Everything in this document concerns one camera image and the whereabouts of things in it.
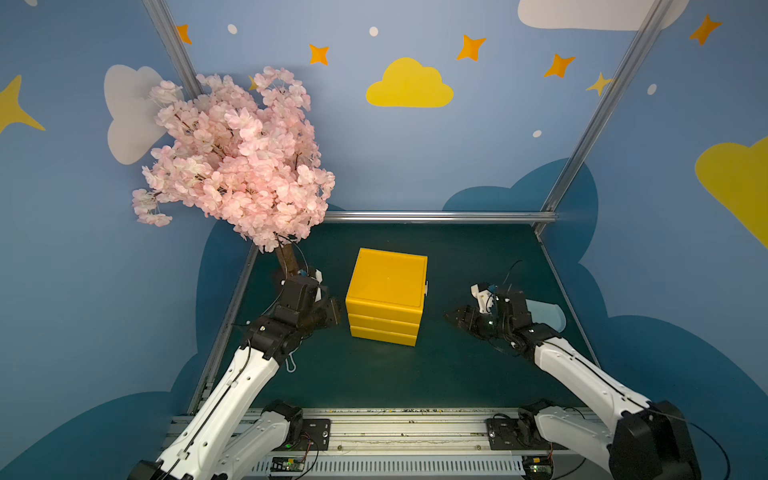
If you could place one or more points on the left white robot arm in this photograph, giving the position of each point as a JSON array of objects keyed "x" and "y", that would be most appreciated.
[{"x": 228, "y": 390}]

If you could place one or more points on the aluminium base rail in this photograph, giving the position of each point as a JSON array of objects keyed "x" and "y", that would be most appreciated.
[{"x": 413, "y": 431}]

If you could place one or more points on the green circuit board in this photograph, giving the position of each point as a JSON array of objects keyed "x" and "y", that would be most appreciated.
[
  {"x": 537, "y": 468},
  {"x": 287, "y": 466}
]

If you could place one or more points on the yellow bottom drawer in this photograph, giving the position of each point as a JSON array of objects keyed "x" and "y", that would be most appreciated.
[{"x": 383, "y": 336}]

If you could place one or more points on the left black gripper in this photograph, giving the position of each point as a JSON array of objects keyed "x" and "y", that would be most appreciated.
[{"x": 298, "y": 288}]

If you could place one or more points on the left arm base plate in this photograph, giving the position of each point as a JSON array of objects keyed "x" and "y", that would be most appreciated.
[{"x": 314, "y": 434}]

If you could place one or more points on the yellow three-drawer cabinet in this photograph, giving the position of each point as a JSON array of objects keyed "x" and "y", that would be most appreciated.
[{"x": 390, "y": 277}]

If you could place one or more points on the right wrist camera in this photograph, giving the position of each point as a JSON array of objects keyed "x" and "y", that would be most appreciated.
[{"x": 483, "y": 293}]

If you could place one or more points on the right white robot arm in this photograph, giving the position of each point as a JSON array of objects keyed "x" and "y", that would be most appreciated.
[{"x": 633, "y": 437}]

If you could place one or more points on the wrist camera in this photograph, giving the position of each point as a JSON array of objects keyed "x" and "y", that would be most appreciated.
[
  {"x": 313, "y": 281},
  {"x": 483, "y": 293}
]

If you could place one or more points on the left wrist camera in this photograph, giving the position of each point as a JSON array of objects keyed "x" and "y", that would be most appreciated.
[{"x": 313, "y": 281}]

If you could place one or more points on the right green circuit board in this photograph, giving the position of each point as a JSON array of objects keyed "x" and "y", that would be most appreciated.
[{"x": 537, "y": 468}]

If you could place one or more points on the rear horizontal aluminium bar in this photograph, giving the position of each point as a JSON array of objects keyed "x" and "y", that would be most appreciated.
[{"x": 438, "y": 217}]

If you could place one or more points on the yellow drawer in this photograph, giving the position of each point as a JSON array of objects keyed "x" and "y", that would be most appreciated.
[
  {"x": 383, "y": 336},
  {"x": 385, "y": 325},
  {"x": 384, "y": 310}
]

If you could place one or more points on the yellow middle drawer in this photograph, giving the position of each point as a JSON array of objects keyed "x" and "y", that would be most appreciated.
[{"x": 385, "y": 325}]

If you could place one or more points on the right aluminium frame post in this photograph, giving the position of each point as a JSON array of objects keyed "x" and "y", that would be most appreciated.
[{"x": 639, "y": 48}]

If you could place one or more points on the pink cherry blossom tree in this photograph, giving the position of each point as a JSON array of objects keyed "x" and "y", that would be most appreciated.
[{"x": 245, "y": 156}]

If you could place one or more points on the left aluminium frame post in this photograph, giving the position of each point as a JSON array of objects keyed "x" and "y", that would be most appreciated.
[{"x": 165, "y": 26}]

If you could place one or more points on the yellow top drawer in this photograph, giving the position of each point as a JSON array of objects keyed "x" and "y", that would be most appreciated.
[{"x": 384, "y": 310}]

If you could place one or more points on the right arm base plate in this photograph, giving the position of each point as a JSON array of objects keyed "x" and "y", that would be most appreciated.
[{"x": 508, "y": 434}]

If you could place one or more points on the left green circuit board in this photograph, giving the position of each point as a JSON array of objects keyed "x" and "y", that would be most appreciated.
[{"x": 287, "y": 466}]

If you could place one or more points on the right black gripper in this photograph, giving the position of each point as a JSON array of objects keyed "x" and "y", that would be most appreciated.
[{"x": 480, "y": 320}]

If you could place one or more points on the aluminium frame post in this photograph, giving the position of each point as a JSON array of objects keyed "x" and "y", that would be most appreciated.
[
  {"x": 639, "y": 48},
  {"x": 165, "y": 26}
]

